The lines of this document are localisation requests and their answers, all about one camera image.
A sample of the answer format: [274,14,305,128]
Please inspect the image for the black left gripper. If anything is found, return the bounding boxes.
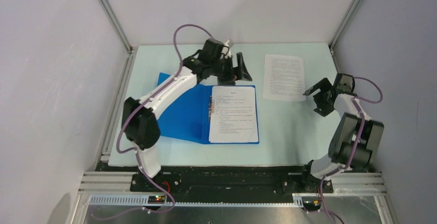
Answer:
[209,52,251,86]

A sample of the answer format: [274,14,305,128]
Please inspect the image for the white paper sheet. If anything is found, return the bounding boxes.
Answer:
[208,85,259,144]
[263,54,306,102]

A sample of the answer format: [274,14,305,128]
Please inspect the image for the blue plastic folder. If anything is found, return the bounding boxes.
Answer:
[156,72,260,145]

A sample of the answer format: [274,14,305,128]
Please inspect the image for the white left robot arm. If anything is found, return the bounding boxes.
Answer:
[116,38,252,191]

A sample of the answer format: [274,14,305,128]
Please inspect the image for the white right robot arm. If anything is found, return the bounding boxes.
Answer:
[299,73,384,192]

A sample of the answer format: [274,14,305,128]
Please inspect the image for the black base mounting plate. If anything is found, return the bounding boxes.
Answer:
[130,165,333,203]

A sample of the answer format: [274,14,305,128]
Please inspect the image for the right controller board with leds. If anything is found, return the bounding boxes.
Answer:
[302,200,321,212]

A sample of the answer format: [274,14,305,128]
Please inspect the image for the controller board with leds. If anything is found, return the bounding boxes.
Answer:
[302,200,321,212]
[147,195,166,204]

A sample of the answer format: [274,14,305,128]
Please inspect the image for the left controller board with leds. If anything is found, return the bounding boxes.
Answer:
[147,195,166,204]

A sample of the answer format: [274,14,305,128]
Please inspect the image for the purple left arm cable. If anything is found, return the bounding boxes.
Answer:
[116,24,214,221]

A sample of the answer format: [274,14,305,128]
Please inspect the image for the right aluminium frame post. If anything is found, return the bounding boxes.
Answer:
[329,0,364,51]

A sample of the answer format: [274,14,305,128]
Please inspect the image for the aluminium frame post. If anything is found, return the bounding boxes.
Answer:
[98,0,132,53]
[329,0,364,51]

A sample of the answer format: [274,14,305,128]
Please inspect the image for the left aluminium frame post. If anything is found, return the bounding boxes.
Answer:
[98,0,132,53]

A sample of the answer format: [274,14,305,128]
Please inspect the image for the grey slotted cable duct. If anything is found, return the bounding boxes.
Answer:
[89,194,304,208]

